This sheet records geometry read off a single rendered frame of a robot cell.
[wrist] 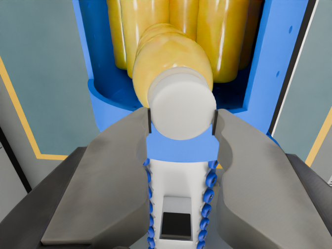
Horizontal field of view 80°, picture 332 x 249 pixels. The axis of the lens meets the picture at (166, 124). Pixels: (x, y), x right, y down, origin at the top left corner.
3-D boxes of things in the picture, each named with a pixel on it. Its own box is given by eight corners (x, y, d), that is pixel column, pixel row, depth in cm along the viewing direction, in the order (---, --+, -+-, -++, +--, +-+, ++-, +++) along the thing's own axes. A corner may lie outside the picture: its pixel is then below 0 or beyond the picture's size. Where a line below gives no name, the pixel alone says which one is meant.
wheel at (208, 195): (201, 203, 65) (207, 206, 64) (203, 193, 63) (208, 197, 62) (209, 194, 68) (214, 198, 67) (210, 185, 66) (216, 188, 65)
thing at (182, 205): (163, 200, 73) (159, 243, 60) (163, 192, 71) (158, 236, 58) (190, 201, 73) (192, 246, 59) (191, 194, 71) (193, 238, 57)
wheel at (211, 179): (203, 187, 62) (209, 190, 60) (205, 177, 59) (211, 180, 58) (211, 179, 64) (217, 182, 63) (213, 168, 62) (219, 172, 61)
